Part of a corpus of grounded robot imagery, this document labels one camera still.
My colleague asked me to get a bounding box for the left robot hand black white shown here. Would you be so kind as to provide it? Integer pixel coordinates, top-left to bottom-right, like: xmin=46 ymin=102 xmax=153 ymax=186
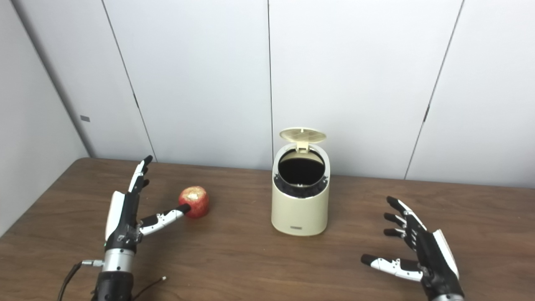
xmin=104 ymin=156 xmax=191 ymax=253

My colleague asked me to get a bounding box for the round cream bin lid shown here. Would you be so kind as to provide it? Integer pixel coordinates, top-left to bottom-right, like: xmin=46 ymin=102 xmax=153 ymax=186
xmin=279 ymin=128 xmax=327 ymax=152

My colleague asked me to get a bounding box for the cream-colored bin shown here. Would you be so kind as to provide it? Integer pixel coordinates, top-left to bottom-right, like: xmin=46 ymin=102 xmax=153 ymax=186
xmin=271 ymin=142 xmax=331 ymax=237

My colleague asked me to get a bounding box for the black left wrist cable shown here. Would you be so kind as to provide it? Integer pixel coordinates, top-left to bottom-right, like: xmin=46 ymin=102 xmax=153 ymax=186
xmin=57 ymin=259 xmax=104 ymax=301

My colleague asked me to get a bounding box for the thin cable with metal tip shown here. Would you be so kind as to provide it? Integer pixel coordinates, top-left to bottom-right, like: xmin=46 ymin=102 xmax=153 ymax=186
xmin=132 ymin=276 xmax=167 ymax=301

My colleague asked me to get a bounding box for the red apple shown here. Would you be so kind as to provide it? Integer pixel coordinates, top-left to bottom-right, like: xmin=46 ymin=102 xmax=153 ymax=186
xmin=179 ymin=186 xmax=210 ymax=219

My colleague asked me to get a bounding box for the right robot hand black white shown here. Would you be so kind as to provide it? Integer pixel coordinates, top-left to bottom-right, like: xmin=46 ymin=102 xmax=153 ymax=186
xmin=361 ymin=196 xmax=465 ymax=299

